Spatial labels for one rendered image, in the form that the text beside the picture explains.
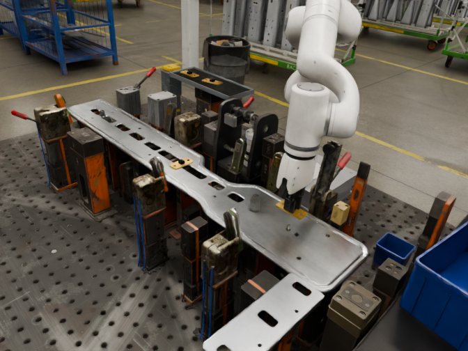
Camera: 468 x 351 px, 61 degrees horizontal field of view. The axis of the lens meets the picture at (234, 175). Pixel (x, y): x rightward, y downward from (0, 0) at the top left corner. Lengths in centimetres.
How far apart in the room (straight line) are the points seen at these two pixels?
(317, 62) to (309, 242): 46
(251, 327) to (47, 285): 77
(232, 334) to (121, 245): 76
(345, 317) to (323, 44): 61
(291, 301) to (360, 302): 15
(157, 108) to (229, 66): 260
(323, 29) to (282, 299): 64
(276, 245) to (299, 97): 39
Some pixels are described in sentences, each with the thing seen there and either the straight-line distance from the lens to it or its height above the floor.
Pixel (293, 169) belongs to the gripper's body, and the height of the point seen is 122.
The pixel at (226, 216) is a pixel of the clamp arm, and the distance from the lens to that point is 95.
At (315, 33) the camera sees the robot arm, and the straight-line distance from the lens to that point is 102.
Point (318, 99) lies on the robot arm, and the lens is 88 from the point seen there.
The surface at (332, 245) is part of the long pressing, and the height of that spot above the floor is 100.
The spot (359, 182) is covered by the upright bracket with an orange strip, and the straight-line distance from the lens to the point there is 109.
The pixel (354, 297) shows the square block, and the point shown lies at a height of 106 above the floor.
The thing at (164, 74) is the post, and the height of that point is 113.
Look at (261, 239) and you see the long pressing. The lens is 106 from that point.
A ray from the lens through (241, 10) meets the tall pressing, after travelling 620.
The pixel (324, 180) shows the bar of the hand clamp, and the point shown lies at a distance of 115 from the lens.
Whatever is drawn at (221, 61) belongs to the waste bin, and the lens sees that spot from 413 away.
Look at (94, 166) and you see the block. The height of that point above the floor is 92.
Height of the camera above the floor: 169
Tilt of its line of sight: 32 degrees down
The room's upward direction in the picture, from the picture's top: 4 degrees clockwise
